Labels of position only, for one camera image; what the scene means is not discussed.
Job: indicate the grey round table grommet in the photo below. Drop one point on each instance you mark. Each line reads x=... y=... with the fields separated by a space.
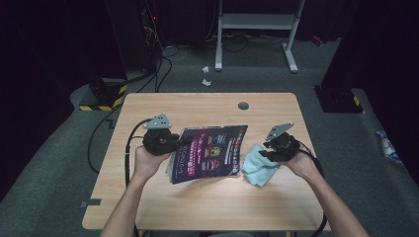
x=243 y=106

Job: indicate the white metal stand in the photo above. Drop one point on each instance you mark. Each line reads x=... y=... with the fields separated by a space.
x=258 y=21

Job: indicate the black base with yellow mark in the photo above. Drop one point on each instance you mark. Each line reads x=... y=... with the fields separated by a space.
x=339 y=100

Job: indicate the small red object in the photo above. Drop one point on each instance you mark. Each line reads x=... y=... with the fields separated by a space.
x=317 y=40

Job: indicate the blue and white packet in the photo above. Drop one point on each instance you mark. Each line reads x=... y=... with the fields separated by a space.
x=387 y=146

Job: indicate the small crumpled white paper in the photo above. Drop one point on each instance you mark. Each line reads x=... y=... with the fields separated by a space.
x=205 y=69

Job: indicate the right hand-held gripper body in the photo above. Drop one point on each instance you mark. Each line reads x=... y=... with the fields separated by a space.
x=285 y=144

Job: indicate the person's left hand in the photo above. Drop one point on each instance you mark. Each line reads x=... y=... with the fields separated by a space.
x=148 y=163

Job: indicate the black base with yellow stripes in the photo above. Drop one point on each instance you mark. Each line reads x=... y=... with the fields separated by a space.
x=105 y=97

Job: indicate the person's right hand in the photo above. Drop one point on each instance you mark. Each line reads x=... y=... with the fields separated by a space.
x=303 y=163

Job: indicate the grey tape strip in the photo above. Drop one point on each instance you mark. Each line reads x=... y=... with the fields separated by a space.
x=91 y=202

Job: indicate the light blue cloth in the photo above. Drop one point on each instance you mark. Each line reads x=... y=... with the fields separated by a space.
x=258 y=168

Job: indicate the red cover magazine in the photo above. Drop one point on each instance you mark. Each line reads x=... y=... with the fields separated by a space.
x=210 y=153

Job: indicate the large crumpled white paper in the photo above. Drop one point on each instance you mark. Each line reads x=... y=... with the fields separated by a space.
x=206 y=82

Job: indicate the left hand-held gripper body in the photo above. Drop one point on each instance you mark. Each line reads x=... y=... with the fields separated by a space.
x=158 y=140

